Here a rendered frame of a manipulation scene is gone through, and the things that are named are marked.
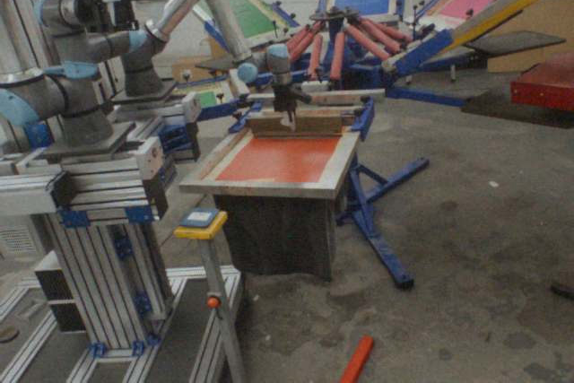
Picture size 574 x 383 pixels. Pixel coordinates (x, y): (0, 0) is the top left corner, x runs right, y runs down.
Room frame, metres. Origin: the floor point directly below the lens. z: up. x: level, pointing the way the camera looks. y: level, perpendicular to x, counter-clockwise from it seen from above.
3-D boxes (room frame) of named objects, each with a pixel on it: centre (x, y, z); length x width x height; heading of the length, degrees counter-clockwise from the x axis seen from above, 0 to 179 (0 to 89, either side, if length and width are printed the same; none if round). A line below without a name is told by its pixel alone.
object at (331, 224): (1.73, -0.19, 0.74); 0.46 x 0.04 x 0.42; 158
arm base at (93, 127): (1.48, 0.60, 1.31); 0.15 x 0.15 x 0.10
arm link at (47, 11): (1.22, 0.46, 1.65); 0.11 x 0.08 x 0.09; 55
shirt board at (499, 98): (2.31, -0.83, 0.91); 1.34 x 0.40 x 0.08; 38
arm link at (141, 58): (1.97, 0.52, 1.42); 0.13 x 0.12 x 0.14; 167
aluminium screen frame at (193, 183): (1.85, -0.02, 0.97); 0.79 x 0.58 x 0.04; 158
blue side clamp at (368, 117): (1.97, -0.37, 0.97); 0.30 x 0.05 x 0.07; 158
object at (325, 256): (1.58, 0.09, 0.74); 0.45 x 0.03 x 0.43; 68
